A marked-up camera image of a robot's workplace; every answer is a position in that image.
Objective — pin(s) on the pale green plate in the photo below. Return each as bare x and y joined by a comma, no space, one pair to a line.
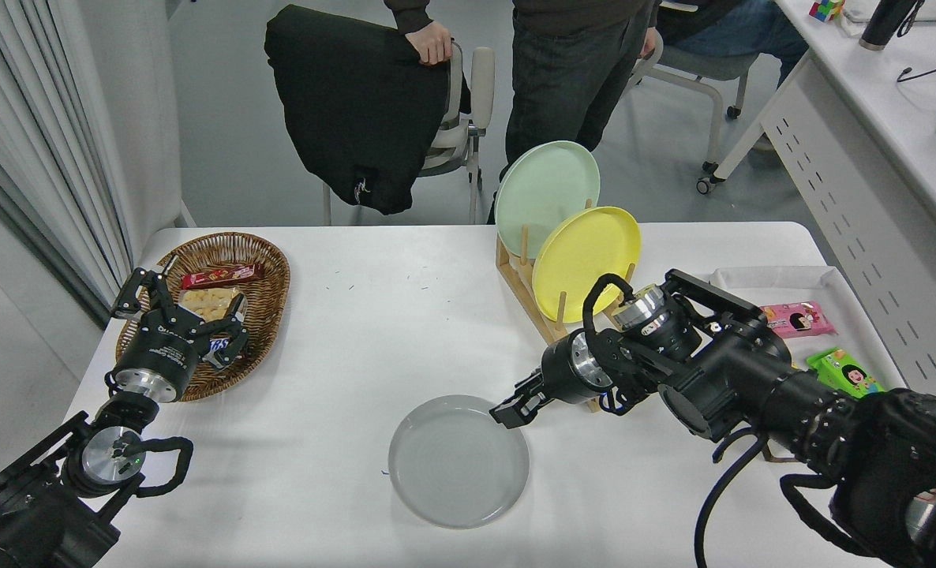
543,189

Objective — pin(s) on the clear bag of pale snacks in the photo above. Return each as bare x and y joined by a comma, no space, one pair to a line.
207,304

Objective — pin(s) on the white office chair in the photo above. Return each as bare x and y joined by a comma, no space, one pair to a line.
482,87

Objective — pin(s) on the white rectangular tray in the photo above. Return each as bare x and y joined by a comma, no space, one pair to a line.
815,284

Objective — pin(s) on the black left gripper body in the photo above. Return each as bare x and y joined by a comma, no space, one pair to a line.
160,351

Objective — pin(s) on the red snack bar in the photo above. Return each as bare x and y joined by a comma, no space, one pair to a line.
223,276

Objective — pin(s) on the person's left hand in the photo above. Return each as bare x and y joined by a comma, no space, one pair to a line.
649,43

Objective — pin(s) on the black bottle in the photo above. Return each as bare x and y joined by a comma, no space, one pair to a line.
882,24

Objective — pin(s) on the yellow plate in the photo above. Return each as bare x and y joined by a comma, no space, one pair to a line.
578,252

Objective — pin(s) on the wooden plate rack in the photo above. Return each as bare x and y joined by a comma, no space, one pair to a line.
518,278

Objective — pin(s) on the black jacket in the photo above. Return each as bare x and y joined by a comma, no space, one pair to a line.
357,102

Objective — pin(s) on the standing person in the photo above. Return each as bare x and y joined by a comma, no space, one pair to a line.
570,79

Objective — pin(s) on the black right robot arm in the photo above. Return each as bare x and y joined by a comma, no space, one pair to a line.
752,386

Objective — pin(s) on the green snack pack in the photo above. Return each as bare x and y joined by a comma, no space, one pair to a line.
843,371

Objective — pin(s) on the grey plate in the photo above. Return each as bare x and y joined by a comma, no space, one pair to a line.
456,465

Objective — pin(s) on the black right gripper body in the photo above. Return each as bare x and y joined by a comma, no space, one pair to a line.
563,367

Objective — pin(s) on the blue chocolate bar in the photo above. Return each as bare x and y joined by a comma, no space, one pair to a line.
219,345

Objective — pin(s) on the colourful puzzle cube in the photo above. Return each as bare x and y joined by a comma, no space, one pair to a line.
827,9

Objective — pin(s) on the grey office chair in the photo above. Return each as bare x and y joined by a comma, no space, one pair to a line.
705,65

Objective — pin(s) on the pink snack pack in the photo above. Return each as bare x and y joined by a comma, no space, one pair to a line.
799,319

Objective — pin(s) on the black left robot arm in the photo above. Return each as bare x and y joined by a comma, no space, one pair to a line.
34,513

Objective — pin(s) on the person's right hand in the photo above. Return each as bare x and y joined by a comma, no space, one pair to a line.
432,43

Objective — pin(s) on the white desk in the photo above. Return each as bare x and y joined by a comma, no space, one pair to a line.
870,95

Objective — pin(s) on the brown wicker basket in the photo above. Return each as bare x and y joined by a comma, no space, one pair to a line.
267,260

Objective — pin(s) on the seated person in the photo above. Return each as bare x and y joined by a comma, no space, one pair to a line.
736,31

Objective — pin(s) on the white pleated curtain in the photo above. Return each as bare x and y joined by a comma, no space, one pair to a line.
26,118

